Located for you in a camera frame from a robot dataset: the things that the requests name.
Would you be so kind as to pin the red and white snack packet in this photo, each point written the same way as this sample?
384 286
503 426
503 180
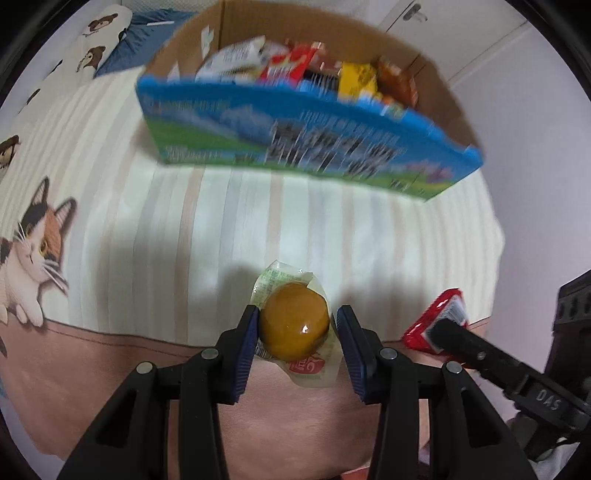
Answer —
425 325

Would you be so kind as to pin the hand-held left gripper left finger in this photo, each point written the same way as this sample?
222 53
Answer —
247 350

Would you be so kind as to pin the orange snack bag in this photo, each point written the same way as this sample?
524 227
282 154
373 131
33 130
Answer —
397 78

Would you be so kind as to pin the blue and green cardboard box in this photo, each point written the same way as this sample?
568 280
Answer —
277 129

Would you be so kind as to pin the red and black snack bag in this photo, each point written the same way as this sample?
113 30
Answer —
291 62

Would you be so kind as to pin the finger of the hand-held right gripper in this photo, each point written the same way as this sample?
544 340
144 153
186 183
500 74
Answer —
475 355

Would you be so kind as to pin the dog print cream pillow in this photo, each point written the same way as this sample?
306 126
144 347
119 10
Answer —
69 60

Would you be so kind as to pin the brown snack packet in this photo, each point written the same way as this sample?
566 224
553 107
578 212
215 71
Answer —
321 79

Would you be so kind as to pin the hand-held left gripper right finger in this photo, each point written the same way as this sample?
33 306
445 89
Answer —
353 355

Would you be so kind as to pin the yellow snack bag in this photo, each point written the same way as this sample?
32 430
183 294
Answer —
355 81

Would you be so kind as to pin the white cabinet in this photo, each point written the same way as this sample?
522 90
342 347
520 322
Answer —
461 32

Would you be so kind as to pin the striped cat print blanket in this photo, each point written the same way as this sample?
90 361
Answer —
184 230

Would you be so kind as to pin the blue cloth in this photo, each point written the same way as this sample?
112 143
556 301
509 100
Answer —
138 41

